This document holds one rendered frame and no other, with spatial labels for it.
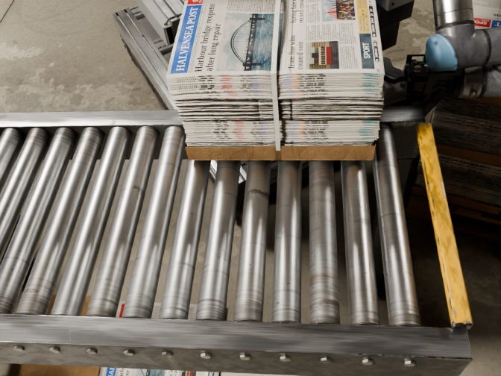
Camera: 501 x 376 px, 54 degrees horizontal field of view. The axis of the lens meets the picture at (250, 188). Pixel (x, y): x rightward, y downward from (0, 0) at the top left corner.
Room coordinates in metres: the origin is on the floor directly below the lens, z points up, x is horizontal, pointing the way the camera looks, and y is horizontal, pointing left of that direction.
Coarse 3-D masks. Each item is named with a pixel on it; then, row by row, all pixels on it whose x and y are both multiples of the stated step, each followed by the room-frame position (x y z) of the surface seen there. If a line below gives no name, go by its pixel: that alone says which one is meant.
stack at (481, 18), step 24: (480, 0) 1.06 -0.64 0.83; (480, 24) 0.97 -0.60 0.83; (432, 120) 0.97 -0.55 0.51; (456, 120) 0.94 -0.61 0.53; (480, 120) 0.92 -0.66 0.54; (456, 144) 0.93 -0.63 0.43; (480, 144) 0.91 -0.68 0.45; (456, 168) 0.93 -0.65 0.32; (480, 168) 0.90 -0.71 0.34; (456, 192) 0.91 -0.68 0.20; (480, 192) 0.88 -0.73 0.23; (408, 216) 0.97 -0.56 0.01; (480, 216) 0.86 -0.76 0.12
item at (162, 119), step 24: (0, 120) 0.90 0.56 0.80; (24, 120) 0.89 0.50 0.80; (48, 120) 0.88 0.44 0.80; (72, 120) 0.87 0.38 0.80; (96, 120) 0.86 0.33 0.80; (120, 120) 0.84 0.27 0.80; (144, 120) 0.83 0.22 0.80; (168, 120) 0.82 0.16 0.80; (384, 120) 0.73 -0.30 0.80; (408, 120) 0.72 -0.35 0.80; (408, 144) 0.71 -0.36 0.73
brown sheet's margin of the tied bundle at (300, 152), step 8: (296, 152) 0.65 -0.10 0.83; (304, 152) 0.64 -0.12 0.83; (312, 152) 0.64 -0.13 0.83; (320, 152) 0.64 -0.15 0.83; (328, 152) 0.63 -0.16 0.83; (336, 152) 0.63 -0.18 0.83; (344, 152) 0.63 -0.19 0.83; (352, 152) 0.62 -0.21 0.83; (360, 152) 0.62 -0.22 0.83; (368, 152) 0.62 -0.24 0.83
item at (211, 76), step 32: (192, 0) 0.91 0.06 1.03; (224, 0) 0.89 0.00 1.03; (256, 0) 0.88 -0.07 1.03; (192, 32) 0.80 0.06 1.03; (224, 32) 0.79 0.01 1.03; (256, 32) 0.78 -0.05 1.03; (192, 64) 0.71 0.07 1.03; (224, 64) 0.70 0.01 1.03; (192, 96) 0.68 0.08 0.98; (224, 96) 0.67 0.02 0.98; (256, 96) 0.66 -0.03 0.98; (192, 128) 0.69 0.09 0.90; (224, 128) 0.68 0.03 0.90; (256, 128) 0.66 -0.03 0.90
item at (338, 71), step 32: (320, 0) 0.85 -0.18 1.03; (352, 0) 0.83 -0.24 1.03; (320, 32) 0.75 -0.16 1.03; (352, 32) 0.73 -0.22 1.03; (320, 64) 0.66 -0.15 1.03; (352, 64) 0.65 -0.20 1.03; (320, 96) 0.63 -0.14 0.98; (352, 96) 0.62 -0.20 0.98; (320, 128) 0.64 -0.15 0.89; (352, 128) 0.63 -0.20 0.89
